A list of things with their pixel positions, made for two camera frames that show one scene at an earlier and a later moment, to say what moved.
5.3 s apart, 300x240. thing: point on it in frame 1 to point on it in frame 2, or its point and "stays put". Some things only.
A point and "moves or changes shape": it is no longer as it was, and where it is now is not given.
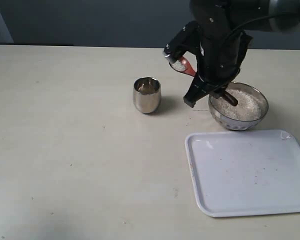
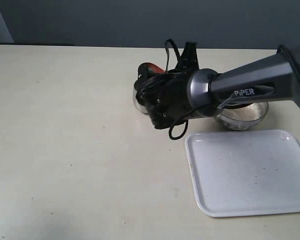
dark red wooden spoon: [189, 70] moves or changes shape
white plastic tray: [237, 173] stays put
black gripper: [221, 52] to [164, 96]
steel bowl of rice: [252, 108] stays put
